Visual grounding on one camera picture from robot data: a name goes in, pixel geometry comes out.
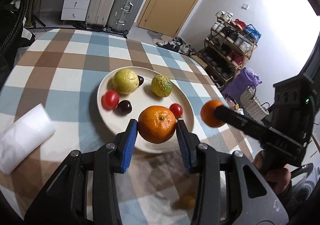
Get dark cherry front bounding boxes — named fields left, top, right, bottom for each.
left=117, top=100, right=132, bottom=116

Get beige round plate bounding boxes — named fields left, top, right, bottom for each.
left=96, top=66, right=195, bottom=154

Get dark cherry behind guava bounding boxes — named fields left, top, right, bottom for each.
left=138, top=75, right=144, bottom=86

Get small red cherry tomato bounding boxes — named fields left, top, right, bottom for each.
left=169, top=103, right=183, bottom=118

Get green yellow bumpy fruit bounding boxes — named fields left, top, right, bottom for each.
left=151, top=75, right=172, bottom=98

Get wooden shoe rack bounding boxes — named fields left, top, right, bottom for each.
left=197, top=10, right=261, bottom=90

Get brown longan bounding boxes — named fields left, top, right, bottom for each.
left=176, top=194, right=196, bottom=210

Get silver suitcase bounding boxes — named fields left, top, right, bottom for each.
left=106, top=0, right=144, bottom=35

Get woven basket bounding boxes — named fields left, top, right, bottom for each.
left=240, top=85, right=270, bottom=122

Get person right hand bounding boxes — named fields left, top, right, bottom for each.
left=253, top=150, right=291, bottom=195

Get purple bag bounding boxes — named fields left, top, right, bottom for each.
left=221, top=67, right=262, bottom=101

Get yellow guava fruit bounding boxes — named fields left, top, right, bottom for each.
left=112, top=68, right=139, bottom=95

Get checkered tablecloth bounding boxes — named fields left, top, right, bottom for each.
left=1, top=29, right=252, bottom=224

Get small orange mandarin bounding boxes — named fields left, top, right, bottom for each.
left=200, top=100, right=225, bottom=128

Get white washing machine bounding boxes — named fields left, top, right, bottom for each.
left=291, top=163, right=315, bottom=201

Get red tomato with stem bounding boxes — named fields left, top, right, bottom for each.
left=101, top=90, right=120, bottom=110

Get large orange mandarin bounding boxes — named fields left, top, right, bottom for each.
left=138, top=106, right=176, bottom=144

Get black braided cable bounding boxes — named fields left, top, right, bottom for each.
left=0, top=0, right=30, bottom=52

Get white paper towel roll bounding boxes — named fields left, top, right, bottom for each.
left=1, top=104, right=56, bottom=175

